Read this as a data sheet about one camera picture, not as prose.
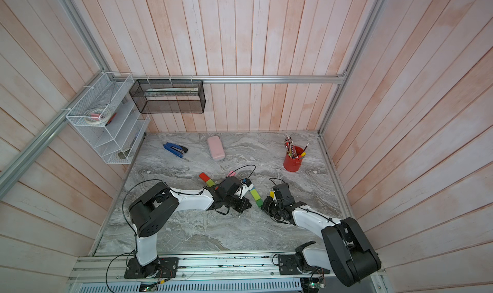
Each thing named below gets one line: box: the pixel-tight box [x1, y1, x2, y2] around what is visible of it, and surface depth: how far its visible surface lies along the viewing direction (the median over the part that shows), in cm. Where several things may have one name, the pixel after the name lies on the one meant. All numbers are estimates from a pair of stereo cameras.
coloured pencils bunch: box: [283, 135, 311, 160], surface depth 95 cm
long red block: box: [198, 172, 211, 183], surface depth 103 cm
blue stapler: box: [163, 142, 189, 159], surface depth 113 cm
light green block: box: [249, 188, 262, 202], surface depth 94 cm
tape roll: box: [84, 107, 112, 125], surface depth 76 cm
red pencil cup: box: [283, 145, 304, 173], surface depth 99 cm
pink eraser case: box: [207, 135, 226, 161], surface depth 113 cm
